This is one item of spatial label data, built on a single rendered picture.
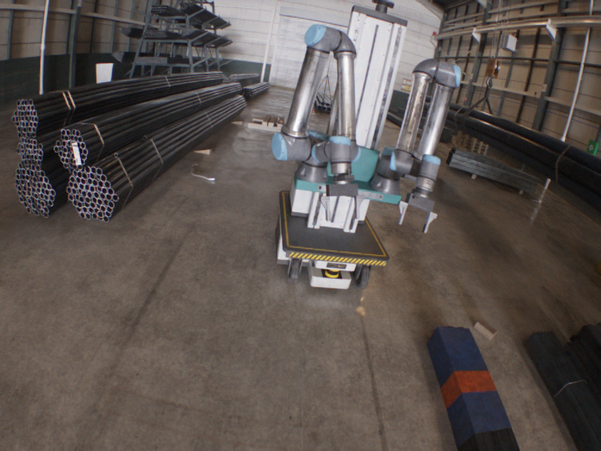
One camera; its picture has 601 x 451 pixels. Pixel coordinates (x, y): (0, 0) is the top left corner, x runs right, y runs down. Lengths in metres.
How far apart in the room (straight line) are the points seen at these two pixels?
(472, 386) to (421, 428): 0.33
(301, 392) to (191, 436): 0.56
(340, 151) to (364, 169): 0.71
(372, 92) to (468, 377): 1.72
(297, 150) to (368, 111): 0.58
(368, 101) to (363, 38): 0.40
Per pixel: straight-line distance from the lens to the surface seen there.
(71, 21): 13.17
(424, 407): 1.75
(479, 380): 1.81
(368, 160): 1.99
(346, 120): 1.51
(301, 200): 2.22
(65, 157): 2.54
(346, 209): 2.18
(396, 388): 1.74
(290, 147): 1.64
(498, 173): 7.90
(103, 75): 13.02
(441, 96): 1.79
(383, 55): 2.02
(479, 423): 1.64
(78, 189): 2.79
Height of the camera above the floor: 1.31
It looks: 28 degrees down
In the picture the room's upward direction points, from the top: 12 degrees clockwise
